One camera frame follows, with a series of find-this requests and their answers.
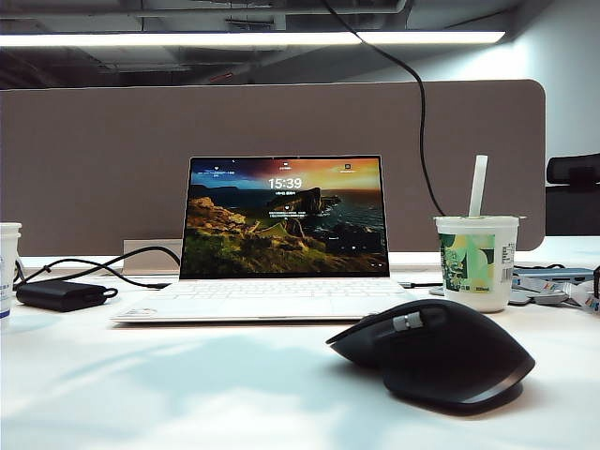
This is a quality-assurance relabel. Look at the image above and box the silver desk cable flap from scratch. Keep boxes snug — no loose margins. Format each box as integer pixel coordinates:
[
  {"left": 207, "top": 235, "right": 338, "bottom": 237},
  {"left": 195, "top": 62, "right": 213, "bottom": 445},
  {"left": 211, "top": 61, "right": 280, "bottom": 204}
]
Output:
[{"left": 123, "top": 239, "right": 184, "bottom": 277}]

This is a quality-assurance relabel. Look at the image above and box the white yogurt cup green label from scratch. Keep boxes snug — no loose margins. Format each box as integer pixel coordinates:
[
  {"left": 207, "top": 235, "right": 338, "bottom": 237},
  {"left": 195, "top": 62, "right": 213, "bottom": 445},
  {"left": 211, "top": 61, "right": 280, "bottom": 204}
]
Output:
[{"left": 433, "top": 215, "right": 523, "bottom": 314}]

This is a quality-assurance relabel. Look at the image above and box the black ergonomic computer mouse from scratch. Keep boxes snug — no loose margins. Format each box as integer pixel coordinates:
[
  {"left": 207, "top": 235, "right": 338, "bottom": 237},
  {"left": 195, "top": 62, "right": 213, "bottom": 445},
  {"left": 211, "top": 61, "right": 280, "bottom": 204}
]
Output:
[{"left": 325, "top": 298, "right": 536, "bottom": 416}]

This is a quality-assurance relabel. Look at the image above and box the long ceiling light strip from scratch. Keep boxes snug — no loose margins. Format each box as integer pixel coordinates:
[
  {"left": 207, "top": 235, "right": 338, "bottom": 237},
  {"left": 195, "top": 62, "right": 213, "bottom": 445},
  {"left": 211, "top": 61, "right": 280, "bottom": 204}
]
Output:
[{"left": 0, "top": 30, "right": 507, "bottom": 49}]

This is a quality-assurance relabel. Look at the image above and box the white laptop with landscape wallpaper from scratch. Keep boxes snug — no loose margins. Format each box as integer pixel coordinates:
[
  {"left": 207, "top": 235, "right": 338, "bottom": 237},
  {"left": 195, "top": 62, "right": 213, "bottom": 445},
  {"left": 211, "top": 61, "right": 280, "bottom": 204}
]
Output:
[{"left": 111, "top": 156, "right": 423, "bottom": 324}]

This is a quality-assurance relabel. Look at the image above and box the printed lanyard ribbon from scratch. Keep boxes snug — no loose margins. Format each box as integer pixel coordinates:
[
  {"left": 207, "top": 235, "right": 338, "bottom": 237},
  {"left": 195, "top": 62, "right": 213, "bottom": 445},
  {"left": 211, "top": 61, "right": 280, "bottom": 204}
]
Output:
[{"left": 513, "top": 275, "right": 600, "bottom": 314}]

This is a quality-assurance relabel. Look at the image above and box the thin black laptop charging cable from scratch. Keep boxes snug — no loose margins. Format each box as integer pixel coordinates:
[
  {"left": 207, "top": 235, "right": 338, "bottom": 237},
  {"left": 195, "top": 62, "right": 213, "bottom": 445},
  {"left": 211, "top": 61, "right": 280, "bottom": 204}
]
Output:
[{"left": 13, "top": 260, "right": 177, "bottom": 301}]

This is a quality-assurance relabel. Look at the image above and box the white paper cup blue logo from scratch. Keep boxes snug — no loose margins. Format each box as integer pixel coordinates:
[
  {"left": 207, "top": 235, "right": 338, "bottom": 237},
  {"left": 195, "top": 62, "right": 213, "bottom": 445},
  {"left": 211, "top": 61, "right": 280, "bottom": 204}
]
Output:
[{"left": 0, "top": 222, "right": 23, "bottom": 325}]

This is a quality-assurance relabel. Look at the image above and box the brown felt desk partition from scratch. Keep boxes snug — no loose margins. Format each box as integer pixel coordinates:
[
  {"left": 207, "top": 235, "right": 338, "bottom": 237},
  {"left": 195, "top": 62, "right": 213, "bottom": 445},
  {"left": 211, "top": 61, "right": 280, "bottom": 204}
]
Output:
[{"left": 0, "top": 79, "right": 548, "bottom": 258}]

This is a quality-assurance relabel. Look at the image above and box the black laptop power adapter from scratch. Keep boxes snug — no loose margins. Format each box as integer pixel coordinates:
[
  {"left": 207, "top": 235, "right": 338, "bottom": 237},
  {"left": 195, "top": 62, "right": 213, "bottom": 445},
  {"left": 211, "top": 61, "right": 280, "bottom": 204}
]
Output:
[{"left": 16, "top": 279, "right": 107, "bottom": 313}]

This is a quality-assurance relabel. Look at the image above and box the thick black power cord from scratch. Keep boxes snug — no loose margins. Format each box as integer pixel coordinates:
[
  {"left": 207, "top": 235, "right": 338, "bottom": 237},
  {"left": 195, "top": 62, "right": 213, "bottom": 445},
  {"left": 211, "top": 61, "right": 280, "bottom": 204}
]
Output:
[{"left": 13, "top": 247, "right": 183, "bottom": 285}]

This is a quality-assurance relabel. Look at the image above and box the white drinking straw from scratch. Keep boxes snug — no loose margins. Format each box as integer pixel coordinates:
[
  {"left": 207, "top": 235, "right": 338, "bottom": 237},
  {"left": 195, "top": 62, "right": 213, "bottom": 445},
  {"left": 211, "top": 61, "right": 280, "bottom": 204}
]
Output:
[{"left": 468, "top": 156, "right": 488, "bottom": 219}]

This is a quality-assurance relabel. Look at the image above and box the black mesh office chair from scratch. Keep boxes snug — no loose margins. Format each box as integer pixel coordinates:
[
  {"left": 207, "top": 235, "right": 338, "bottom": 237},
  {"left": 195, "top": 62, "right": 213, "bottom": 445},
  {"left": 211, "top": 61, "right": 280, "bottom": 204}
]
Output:
[{"left": 546, "top": 154, "right": 600, "bottom": 237}]

